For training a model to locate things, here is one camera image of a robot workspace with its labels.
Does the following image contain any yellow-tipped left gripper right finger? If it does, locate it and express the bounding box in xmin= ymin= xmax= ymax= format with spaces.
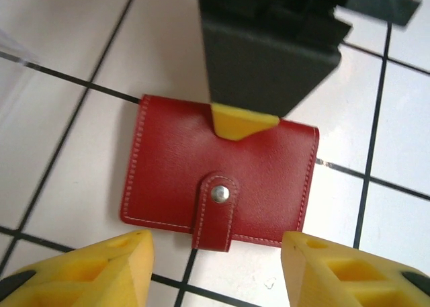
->
xmin=281 ymin=230 xmax=430 ymax=307

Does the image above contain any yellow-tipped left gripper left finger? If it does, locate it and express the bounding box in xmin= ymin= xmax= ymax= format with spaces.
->
xmin=0 ymin=229 xmax=155 ymax=307

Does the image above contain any red leather card holder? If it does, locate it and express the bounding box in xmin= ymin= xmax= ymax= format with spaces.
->
xmin=118 ymin=93 xmax=320 ymax=253

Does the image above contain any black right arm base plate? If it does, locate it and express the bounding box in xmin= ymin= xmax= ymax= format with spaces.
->
xmin=345 ymin=0 xmax=423 ymax=26

